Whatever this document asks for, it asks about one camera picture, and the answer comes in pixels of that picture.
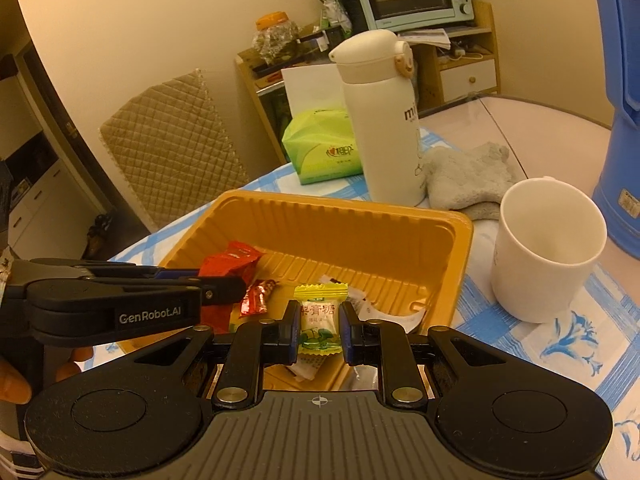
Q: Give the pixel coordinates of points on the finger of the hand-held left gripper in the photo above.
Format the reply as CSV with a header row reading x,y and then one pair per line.
x,y
125,270
220,292

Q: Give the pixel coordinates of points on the white papers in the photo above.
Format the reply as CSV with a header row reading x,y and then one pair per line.
x,y
425,39

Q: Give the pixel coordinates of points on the white mug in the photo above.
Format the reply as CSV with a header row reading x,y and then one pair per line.
x,y
540,265

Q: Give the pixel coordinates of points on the silver green open wrapper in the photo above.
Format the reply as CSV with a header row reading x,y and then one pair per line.
x,y
362,376

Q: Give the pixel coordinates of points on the green tissue pack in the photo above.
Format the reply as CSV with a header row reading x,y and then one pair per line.
x,y
320,150

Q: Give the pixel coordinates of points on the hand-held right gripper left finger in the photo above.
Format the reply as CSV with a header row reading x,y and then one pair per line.
x,y
290,335

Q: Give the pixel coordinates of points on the person's left hand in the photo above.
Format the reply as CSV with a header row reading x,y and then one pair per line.
x,y
12,382

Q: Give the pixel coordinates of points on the jar with orange lid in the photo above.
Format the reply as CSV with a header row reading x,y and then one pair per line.
x,y
275,35

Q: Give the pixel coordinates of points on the blue thermos jug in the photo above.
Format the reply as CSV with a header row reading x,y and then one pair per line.
x,y
622,135

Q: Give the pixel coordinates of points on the small clear packet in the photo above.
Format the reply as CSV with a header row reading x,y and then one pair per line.
x,y
350,294

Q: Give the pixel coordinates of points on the grey cloth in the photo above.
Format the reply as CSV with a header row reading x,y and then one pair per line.
x,y
467,175

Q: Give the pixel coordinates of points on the yellow green candy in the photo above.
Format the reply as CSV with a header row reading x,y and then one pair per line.
x,y
320,317

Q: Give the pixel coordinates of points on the small red candy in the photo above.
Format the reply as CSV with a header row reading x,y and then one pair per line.
x,y
257,297

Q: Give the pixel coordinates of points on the white thermos bottle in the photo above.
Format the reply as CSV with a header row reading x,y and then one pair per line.
x,y
380,125

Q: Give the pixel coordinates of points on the orange plastic tray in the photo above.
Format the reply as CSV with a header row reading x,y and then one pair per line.
x,y
350,230

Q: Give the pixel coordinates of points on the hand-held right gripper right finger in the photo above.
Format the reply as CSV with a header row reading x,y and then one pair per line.
x,y
350,335

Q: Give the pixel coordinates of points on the large red snack packet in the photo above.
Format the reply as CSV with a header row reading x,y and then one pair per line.
x,y
230,262

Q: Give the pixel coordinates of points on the beige quilted chair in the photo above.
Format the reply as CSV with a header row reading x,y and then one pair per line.
x,y
170,150

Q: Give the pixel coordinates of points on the wooden shelf unit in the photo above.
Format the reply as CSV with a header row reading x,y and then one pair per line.
x,y
465,80

